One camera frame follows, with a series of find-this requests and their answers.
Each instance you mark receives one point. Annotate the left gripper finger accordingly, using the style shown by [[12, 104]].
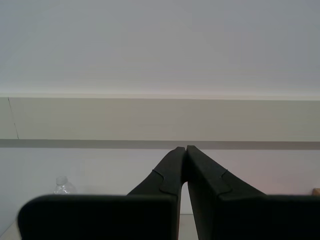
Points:
[[150, 215], [225, 215]]

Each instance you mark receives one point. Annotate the clear plastic water bottle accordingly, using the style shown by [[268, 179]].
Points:
[[63, 187]]

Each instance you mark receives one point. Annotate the brown cardboard box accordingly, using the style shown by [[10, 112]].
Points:
[[316, 192]]

